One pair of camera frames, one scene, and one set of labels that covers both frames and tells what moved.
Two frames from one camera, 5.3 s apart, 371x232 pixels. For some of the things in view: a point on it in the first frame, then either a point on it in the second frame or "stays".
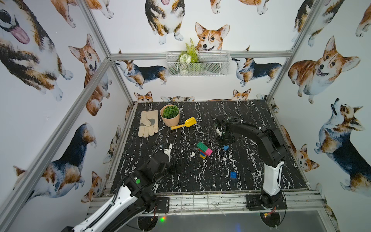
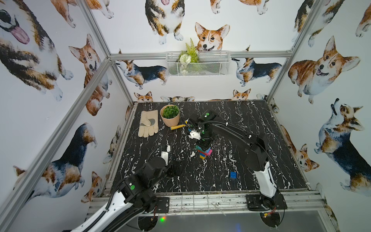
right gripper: x=220 y=141 to x=205 y=147
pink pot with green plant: x=170 y=114 stays
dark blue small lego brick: x=233 y=174 stays
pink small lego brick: x=208 y=152 stays
